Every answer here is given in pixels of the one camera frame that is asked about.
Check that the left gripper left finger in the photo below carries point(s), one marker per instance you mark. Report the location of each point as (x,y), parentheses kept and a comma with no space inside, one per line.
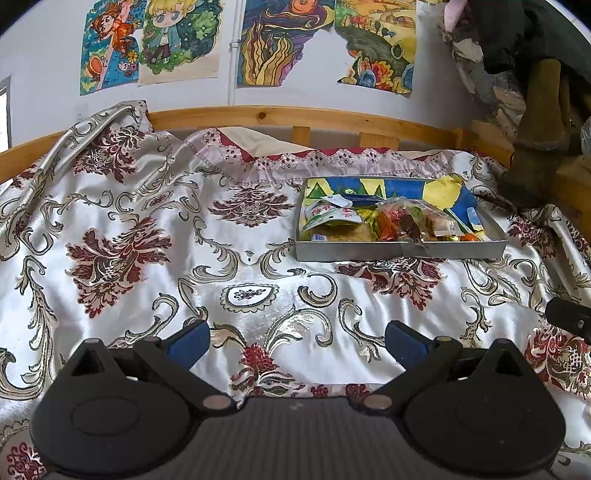
(169,362)

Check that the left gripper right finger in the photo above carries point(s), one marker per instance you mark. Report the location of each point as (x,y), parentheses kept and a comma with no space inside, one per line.
(426,362)

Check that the gold foil snack packet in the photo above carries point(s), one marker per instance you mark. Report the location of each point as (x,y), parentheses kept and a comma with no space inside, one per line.
(449,238)

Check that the brown date snack packet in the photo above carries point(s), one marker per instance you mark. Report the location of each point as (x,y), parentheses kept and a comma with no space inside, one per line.
(410,229)

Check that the orange red snack packet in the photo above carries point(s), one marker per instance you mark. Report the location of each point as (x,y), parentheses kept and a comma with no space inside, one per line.
(388,224)

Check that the peanut brittle clear packet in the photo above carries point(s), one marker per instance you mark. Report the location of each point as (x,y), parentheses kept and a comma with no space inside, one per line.
(431,220)

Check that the white red snack pouch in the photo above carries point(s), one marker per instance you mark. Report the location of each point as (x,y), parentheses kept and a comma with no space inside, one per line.
(330,215)

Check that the small orange ball candy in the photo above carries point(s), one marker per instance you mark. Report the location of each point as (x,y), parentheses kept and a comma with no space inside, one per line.
(470,238)

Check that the rice cracker clear packet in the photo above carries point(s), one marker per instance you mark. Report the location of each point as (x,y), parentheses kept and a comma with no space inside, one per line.
(345,233)

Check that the blue white long packet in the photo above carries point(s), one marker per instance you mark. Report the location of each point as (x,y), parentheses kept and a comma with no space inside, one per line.
(358,200)

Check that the floral satin bed cover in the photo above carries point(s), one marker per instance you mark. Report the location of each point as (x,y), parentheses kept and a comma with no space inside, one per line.
(121,232)

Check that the grey tray with drawing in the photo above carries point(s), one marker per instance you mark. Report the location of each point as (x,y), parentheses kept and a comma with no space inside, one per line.
(447,193)

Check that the brown hanging trousers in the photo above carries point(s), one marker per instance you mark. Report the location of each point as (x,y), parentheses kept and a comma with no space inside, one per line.
(543,137)

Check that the cream pillow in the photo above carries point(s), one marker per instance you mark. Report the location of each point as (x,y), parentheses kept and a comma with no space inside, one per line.
(257,144)

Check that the dark hanging clothes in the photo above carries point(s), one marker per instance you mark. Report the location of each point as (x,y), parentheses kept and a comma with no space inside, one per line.
(497,44)

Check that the wooden bed rail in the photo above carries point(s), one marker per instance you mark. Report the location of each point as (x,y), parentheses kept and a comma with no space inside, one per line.
(373,130)

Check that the orange girl wall drawing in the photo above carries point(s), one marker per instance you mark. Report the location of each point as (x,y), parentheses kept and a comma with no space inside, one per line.
(110,50)

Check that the blond child wall drawing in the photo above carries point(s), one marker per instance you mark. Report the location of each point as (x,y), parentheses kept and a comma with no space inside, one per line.
(180,41)

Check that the window frame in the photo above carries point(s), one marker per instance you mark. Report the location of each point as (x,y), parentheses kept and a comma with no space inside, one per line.
(5,120)

